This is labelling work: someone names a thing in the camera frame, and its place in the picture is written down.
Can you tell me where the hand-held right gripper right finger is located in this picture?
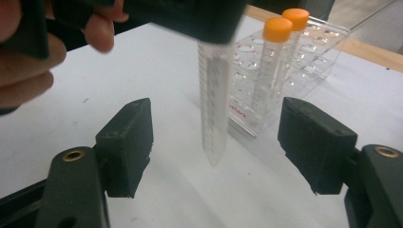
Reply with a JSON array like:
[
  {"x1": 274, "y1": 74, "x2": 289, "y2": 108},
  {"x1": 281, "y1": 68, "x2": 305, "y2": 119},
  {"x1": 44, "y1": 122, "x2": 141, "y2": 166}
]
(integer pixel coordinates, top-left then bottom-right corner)
[{"x1": 278, "y1": 96, "x2": 359, "y2": 196}]

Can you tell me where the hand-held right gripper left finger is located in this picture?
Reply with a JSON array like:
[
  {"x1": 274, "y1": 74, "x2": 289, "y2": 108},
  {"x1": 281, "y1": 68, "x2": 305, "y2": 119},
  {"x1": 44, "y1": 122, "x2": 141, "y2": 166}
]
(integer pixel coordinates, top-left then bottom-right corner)
[{"x1": 94, "y1": 97, "x2": 155, "y2": 200}]

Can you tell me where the red cap centrifuge tube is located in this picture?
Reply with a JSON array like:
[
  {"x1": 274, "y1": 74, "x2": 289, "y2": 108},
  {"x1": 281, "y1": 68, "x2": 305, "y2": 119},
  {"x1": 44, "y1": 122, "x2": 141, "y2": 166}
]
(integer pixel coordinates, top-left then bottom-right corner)
[{"x1": 197, "y1": 39, "x2": 236, "y2": 168}]

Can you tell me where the orange cap centrifuge tube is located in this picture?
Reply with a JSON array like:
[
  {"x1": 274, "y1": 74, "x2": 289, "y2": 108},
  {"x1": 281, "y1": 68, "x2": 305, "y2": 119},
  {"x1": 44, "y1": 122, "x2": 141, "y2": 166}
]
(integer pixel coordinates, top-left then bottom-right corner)
[
  {"x1": 275, "y1": 8, "x2": 311, "y2": 93},
  {"x1": 251, "y1": 17, "x2": 294, "y2": 120}
]

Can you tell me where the clear acrylic tube rack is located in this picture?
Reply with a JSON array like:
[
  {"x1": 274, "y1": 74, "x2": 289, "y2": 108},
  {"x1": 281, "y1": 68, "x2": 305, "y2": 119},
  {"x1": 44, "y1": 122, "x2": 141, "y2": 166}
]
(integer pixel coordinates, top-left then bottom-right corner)
[{"x1": 227, "y1": 15, "x2": 351, "y2": 139}]

